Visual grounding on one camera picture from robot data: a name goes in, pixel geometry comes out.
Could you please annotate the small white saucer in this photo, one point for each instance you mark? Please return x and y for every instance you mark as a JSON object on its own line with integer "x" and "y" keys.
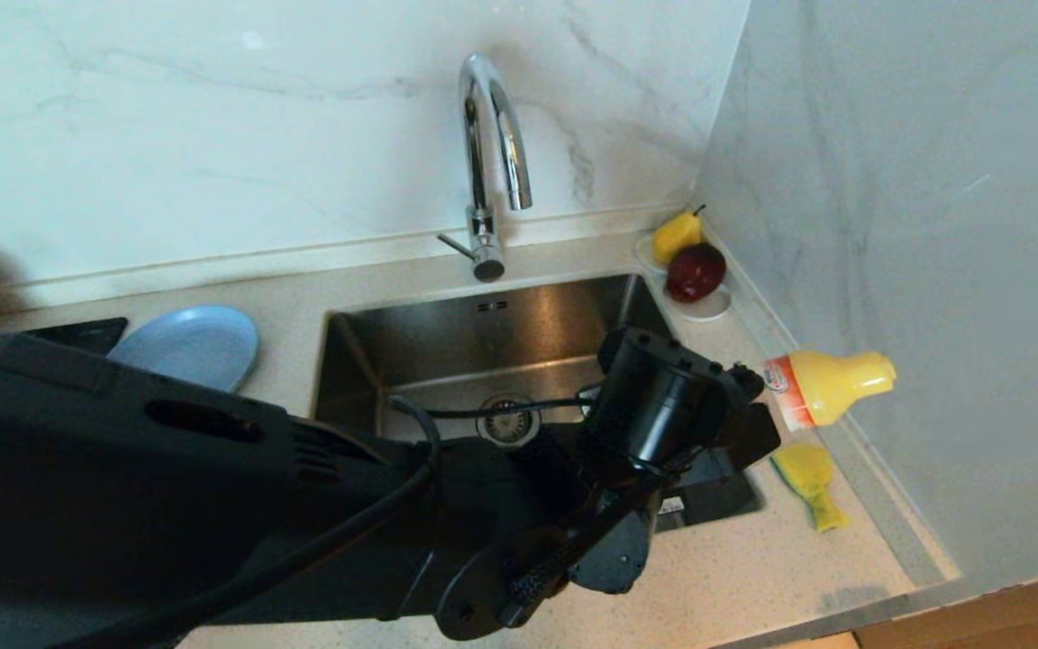
{"x": 643, "y": 254}
{"x": 706, "y": 311}

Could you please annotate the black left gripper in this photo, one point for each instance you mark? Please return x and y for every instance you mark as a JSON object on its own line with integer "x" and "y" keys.
{"x": 654, "y": 406}

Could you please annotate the blue plastic plate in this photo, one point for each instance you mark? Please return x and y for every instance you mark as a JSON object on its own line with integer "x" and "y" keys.
{"x": 195, "y": 347}

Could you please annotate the yellow-capped orange dish soap bottle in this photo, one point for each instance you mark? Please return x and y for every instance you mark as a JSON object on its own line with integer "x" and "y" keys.
{"x": 830, "y": 388}

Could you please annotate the yellow pear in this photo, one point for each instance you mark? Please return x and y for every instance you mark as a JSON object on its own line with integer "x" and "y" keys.
{"x": 674, "y": 236}

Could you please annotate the wooden cabinet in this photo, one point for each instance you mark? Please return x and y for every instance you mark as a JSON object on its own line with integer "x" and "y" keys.
{"x": 1006, "y": 617}

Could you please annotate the dark red apple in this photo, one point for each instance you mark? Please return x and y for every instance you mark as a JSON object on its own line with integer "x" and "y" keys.
{"x": 696, "y": 272}

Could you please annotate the black induction cooktop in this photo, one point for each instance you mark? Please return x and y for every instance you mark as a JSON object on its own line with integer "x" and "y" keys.
{"x": 77, "y": 333}

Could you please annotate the chrome gooseneck faucet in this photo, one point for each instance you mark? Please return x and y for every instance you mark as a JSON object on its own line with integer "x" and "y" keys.
{"x": 483, "y": 230}

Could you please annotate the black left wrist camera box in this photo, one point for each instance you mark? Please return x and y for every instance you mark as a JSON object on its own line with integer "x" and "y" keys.
{"x": 735, "y": 451}

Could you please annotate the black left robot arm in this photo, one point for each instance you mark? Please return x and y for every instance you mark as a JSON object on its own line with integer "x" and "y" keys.
{"x": 122, "y": 487}

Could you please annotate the stainless steel sink basin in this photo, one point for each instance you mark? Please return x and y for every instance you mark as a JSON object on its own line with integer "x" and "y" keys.
{"x": 483, "y": 342}

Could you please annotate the yellow green sponge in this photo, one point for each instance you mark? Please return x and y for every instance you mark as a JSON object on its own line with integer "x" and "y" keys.
{"x": 805, "y": 469}

